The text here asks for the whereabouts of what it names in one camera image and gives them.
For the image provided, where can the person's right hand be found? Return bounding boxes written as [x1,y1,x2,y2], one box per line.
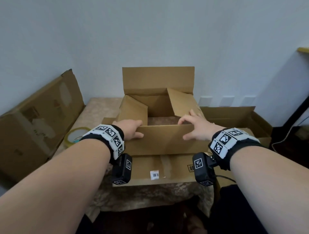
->
[178,109,226,142]

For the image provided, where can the person's left hand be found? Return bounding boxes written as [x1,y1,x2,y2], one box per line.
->
[119,120,144,141]

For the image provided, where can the brown cardboard box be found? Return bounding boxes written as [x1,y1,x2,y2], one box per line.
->
[102,67,211,156]

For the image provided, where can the person's right forearm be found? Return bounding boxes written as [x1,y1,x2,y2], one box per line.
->
[229,142,309,234]

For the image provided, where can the person's left forearm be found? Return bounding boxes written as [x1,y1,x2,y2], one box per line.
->
[0,139,112,234]

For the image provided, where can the left wristband with marker tags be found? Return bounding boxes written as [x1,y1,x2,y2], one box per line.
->
[80,124,126,166]

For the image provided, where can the wristband with marker tags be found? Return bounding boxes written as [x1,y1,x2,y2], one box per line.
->
[208,128,263,171]
[80,124,126,166]

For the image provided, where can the right wristband with marker tags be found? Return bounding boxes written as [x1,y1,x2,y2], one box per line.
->
[208,128,263,171]

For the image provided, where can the shallow open cardboard box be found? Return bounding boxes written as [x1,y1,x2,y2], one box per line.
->
[200,106,273,148]

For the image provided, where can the beige patterned tablecloth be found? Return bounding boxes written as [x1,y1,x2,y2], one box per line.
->
[49,97,216,217]

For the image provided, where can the clear packing tape roll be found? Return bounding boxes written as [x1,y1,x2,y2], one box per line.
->
[65,127,90,147]

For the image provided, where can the person's dark trousers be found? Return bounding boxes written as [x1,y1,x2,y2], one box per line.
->
[77,196,267,234]

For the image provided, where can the large worn cardboard box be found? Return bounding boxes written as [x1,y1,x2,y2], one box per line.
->
[0,69,85,183]

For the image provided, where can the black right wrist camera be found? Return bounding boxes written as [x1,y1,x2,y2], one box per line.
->
[192,152,217,187]

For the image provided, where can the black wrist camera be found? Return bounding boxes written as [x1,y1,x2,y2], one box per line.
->
[112,153,133,186]
[192,152,217,187]

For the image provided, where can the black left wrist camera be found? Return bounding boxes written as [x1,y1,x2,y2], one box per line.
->
[112,153,133,186]

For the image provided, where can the white wall outlet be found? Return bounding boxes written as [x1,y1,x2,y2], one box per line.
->
[199,96,213,107]

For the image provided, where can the black camera cable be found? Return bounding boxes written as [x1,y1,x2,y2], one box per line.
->
[213,175,236,183]

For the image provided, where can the thin pale cable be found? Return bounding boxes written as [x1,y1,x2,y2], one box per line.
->
[271,115,309,150]

